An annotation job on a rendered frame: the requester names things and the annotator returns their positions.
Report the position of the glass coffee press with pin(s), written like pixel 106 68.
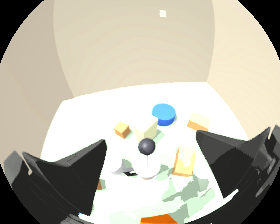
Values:
pixel 146 165

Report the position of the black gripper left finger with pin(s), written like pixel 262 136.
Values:
pixel 74 177

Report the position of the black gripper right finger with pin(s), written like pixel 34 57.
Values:
pixel 229 158

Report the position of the white cylinder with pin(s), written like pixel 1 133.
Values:
pixel 114 164

